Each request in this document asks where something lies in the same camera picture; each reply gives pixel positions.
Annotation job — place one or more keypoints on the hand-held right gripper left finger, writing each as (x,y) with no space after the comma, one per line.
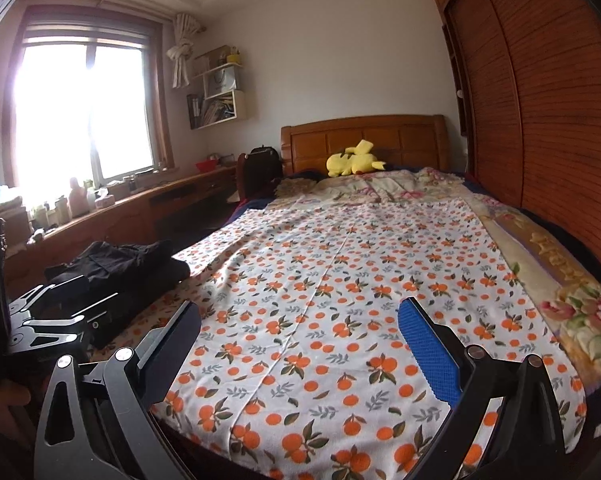
(175,340)

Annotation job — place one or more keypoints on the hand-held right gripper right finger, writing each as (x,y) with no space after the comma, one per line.
(425,355)

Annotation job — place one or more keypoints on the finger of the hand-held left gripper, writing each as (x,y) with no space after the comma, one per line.
(80,327)
(55,292)

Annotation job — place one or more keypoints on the black button coat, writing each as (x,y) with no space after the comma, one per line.
(110,262)

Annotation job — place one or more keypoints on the dark folded garment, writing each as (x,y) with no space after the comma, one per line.
(178,270)

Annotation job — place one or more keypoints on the white bottle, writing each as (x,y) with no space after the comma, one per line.
(90,196)

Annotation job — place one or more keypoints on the tissue box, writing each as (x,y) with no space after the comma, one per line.
(104,200)

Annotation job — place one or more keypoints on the wooden desk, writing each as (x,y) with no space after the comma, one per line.
(130,210)

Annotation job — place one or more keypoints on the bed with orange-print sheet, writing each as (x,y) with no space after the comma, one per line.
(330,285)

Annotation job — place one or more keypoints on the dark jar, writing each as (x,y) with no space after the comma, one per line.
(130,185)

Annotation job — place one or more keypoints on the floral quilt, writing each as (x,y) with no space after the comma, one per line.
(555,260)

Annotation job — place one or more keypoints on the red basin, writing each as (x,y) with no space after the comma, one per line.
(207,166)

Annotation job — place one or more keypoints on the yellow plush toy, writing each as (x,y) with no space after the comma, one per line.
(350,162)

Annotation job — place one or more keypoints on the row of books and folders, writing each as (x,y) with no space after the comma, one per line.
(215,110)

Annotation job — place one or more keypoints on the wooden bed headboard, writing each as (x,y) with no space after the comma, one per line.
(310,145)

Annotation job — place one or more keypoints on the white paper bag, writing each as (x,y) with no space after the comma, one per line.
(223,80)

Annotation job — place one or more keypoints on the tied cream curtain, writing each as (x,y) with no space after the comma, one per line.
(183,55)

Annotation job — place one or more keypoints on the wooden slatted wardrobe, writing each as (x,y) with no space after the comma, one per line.
(555,110)

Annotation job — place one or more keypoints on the yellow cup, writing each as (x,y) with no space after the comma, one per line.
(235,57)

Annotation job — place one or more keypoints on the wooden frame window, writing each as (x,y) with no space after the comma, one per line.
(80,100)

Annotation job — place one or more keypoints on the white wall shelf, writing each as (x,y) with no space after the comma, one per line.
(240,105)

